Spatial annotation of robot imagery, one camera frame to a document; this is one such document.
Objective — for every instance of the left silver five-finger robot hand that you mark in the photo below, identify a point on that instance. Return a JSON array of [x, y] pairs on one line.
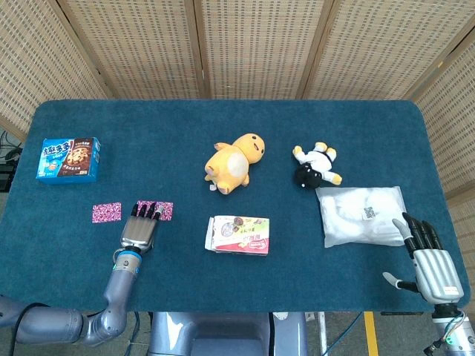
[[139, 231]]

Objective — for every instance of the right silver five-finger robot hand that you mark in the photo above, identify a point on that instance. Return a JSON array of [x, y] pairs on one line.
[[438, 267]]

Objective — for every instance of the pink patterned wrapper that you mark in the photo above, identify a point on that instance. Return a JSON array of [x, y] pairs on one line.
[[167, 212], [107, 213]]

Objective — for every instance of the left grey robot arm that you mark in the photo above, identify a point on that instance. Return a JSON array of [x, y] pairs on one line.
[[115, 293]]

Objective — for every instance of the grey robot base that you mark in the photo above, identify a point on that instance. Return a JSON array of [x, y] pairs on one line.
[[222, 333]]

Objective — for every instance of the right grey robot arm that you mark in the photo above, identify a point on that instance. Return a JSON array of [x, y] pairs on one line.
[[456, 333]]

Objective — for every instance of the teal table cloth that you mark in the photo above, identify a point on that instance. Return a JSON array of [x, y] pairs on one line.
[[167, 278]]

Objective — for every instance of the white plastic bag package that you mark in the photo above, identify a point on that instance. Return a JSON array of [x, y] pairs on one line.
[[352, 215]]

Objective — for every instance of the red and white snack box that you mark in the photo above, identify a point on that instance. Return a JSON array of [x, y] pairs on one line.
[[241, 233]]

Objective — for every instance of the blue chocolate cookie box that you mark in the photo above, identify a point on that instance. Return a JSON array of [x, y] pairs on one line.
[[67, 159]]

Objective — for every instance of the yellow bear plush toy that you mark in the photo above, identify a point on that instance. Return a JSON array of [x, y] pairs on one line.
[[230, 163]]

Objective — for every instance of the black equipment box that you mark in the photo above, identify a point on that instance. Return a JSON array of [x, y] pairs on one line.
[[5, 178]]

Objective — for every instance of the black and white plush toy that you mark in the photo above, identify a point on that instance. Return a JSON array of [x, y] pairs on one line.
[[315, 163]]

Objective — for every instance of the woven rattan folding screen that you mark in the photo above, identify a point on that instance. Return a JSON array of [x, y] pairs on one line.
[[259, 48]]

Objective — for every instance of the white metal post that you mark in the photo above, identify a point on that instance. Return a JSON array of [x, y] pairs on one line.
[[323, 333]]

